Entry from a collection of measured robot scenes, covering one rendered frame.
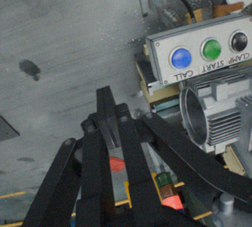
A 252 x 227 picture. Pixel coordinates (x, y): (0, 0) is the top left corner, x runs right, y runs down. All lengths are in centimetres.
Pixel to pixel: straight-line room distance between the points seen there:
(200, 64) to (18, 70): 48
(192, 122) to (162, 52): 35
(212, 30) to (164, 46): 8
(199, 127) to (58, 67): 44
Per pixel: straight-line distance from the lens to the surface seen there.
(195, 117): 61
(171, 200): 71
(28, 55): 57
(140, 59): 57
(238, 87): 50
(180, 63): 29
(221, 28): 32
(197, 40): 30
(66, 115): 73
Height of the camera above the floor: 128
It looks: 42 degrees down
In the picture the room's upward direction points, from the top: 162 degrees clockwise
